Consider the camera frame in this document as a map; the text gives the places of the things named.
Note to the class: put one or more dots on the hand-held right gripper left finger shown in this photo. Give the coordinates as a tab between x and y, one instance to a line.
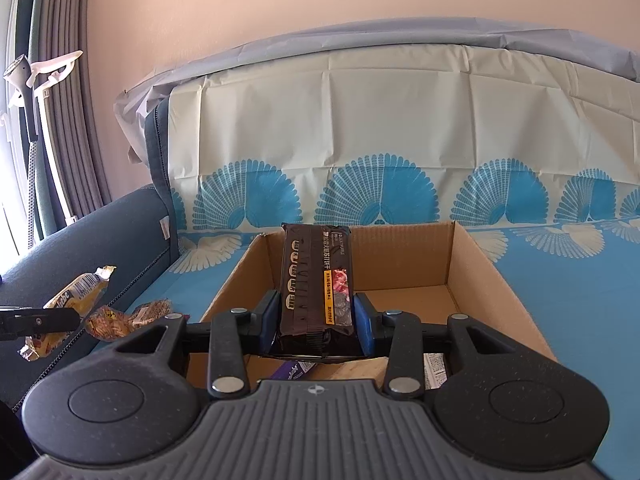
270	317

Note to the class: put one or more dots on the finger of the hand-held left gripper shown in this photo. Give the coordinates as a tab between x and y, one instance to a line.
45	321

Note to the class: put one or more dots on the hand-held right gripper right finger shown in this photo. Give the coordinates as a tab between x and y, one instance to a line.
362	320

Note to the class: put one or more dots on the yellow snack packet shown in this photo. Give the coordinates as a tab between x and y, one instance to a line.
75	295

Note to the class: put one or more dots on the black snack packet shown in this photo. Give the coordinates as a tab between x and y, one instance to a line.
310	280

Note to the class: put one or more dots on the purple snack packet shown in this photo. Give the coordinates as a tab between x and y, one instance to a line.
292	370

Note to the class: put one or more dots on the round cracker packet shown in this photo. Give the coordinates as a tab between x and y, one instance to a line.
107	322

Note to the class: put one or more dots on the white printed snack packet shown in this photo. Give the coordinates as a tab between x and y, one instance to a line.
435	370

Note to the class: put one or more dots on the clear bag of nuts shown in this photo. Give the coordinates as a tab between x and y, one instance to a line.
152	310

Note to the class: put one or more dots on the brown cardboard box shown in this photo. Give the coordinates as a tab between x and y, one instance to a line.
480	280

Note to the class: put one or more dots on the blue sofa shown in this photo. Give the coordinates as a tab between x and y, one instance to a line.
75	240

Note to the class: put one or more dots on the white stand pole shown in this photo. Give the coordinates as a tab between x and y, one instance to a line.
52	150

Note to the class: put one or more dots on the grey curtain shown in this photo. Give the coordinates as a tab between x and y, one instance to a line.
70	135

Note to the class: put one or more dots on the blue fan-print cover sheet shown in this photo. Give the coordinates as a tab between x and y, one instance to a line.
400	110

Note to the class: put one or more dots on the grey garment steamer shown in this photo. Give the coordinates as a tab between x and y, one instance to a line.
22	85

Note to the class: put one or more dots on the white clothes hanger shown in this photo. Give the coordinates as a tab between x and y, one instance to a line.
55	67

